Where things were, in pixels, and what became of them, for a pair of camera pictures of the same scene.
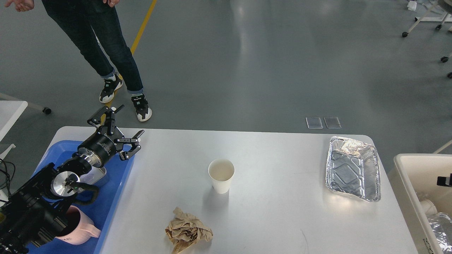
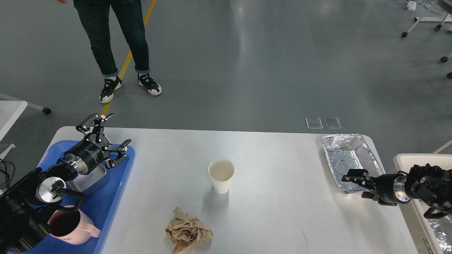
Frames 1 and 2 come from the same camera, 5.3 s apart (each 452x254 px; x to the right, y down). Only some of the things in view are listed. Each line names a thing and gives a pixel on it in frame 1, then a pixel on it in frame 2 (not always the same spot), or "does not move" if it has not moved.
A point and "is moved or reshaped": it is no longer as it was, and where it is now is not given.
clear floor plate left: (314, 122) does not move
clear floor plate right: (332, 122) does not move
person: (78, 19) → (95, 14)
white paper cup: (221, 170) does not move
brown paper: (184, 230) does not move
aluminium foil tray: (353, 168) is moved or reshaped
